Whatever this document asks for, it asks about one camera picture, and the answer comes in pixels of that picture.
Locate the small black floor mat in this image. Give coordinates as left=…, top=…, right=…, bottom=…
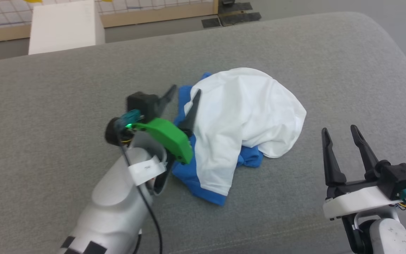
left=202, top=18, right=222, bottom=29

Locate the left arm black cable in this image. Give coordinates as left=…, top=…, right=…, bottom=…
left=117, top=109, right=164, bottom=254

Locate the white paper label tag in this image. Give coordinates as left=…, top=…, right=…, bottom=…
left=128, top=155, right=167, bottom=186

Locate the grey fabric sofa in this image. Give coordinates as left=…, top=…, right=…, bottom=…
left=0, top=12, right=406, bottom=254

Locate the white and blue shirt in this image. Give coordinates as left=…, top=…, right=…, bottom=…
left=171, top=67, right=307, bottom=206

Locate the long black floor mat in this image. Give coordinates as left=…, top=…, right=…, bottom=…
left=219, top=12, right=262, bottom=26

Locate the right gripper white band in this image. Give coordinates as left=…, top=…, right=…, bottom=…
left=321, top=125, right=401, bottom=221

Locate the white box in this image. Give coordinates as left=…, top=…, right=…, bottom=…
left=29, top=0, right=105, bottom=55

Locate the wooden framed grid panel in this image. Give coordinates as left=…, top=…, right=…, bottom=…
left=0, top=0, right=220, bottom=45

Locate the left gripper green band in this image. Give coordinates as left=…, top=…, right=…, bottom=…
left=132, top=84, right=202, bottom=165

